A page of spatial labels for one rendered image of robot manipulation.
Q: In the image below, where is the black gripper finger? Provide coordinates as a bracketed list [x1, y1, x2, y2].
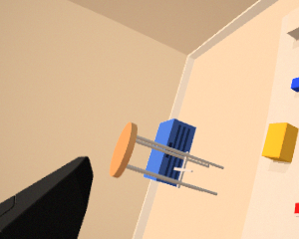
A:
[0, 156, 93, 239]

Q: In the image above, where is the orange block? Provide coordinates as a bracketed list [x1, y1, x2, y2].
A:
[262, 122, 298, 162]

